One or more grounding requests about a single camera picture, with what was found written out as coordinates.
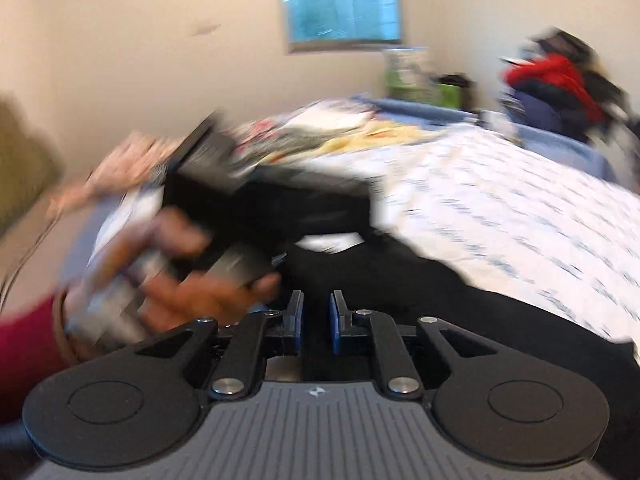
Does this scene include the black pants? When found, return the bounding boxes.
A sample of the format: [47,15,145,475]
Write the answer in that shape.
[162,170,640,466]

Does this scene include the person's left hand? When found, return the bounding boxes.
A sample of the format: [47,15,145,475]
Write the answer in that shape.
[107,207,283,332]

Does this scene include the white script-printed blanket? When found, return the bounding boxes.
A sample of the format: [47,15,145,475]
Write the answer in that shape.
[295,127,640,363]

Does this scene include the pile of clothes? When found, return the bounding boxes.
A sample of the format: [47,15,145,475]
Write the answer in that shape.
[499,27,640,147]

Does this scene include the red garment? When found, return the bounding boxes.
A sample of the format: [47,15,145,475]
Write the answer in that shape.
[504,55,607,122]

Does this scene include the white floral cloth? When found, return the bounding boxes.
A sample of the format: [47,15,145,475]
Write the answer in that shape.
[49,130,193,213]

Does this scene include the black cable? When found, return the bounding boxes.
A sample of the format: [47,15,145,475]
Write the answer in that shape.
[0,210,68,313]

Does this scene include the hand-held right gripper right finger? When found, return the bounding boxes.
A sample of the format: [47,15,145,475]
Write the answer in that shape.
[327,290,503,401]

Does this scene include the brown wrist strap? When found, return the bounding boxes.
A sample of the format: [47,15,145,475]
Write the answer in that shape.
[51,289,90,367]

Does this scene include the blue bed sheet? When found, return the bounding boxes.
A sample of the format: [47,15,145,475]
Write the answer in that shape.
[350,94,617,182]

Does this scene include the dark bag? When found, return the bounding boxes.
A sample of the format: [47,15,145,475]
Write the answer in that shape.
[436,74,473,92]

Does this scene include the green plastic chair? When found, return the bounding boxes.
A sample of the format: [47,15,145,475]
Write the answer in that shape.
[384,75,463,110]

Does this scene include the yellow cloth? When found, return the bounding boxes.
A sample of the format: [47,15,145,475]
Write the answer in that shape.
[320,119,432,157]

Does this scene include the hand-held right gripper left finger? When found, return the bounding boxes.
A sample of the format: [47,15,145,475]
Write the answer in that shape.
[132,290,306,401]

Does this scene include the window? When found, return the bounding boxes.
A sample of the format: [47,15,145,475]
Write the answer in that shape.
[276,0,404,54]

